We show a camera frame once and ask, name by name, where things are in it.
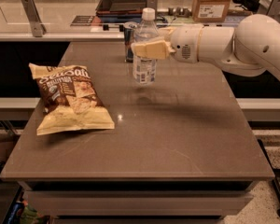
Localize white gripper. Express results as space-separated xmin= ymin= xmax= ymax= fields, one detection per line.
xmin=131 ymin=24 xmax=203 ymax=63

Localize clear plastic water bottle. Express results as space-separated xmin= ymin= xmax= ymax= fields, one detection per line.
xmin=133 ymin=7 xmax=159 ymax=85

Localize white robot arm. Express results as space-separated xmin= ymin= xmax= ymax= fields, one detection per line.
xmin=132 ymin=14 xmax=280 ymax=81

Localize brown chip bag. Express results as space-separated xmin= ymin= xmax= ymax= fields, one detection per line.
xmin=29 ymin=63 xmax=115 ymax=135

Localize blue silver energy drink can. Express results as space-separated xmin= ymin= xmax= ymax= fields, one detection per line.
xmin=123 ymin=21 xmax=137 ymax=63

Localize dark tray with orange rim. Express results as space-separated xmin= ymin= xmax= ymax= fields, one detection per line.
xmin=96 ymin=0 xmax=147 ymax=16

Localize cardboard box with label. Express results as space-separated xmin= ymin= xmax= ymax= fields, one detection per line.
xmin=191 ymin=0 xmax=231 ymax=22

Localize table drawer front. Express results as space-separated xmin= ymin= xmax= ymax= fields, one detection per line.
xmin=24 ymin=191 xmax=253 ymax=217

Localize middle metal glass bracket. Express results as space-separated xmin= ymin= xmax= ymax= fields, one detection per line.
xmin=147 ymin=0 xmax=158 ymax=10

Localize metal glass bracket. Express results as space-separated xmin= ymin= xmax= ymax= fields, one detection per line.
xmin=147 ymin=0 xmax=158 ymax=10
xmin=266 ymin=0 xmax=280 ymax=18
xmin=21 ymin=0 xmax=47 ymax=37

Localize right metal glass bracket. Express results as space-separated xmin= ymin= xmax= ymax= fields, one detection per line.
xmin=266 ymin=0 xmax=280 ymax=18

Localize left metal glass bracket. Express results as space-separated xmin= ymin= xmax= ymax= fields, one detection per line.
xmin=21 ymin=0 xmax=47 ymax=37

